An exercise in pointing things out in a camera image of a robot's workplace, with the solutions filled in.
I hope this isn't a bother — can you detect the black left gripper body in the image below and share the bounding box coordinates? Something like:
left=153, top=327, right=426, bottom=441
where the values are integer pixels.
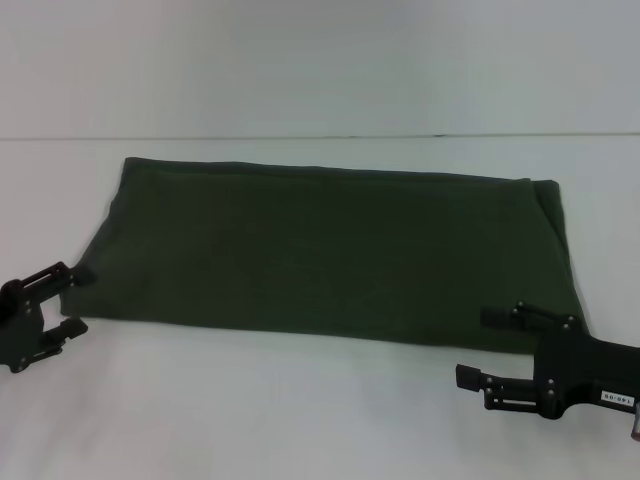
left=0, top=278, right=45, bottom=375

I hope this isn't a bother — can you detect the dark green shirt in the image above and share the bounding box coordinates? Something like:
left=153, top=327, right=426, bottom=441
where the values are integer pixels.
left=59, top=156, right=589, bottom=356

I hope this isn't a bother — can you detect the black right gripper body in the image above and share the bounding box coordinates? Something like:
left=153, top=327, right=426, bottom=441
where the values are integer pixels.
left=533, top=326, right=640, bottom=421

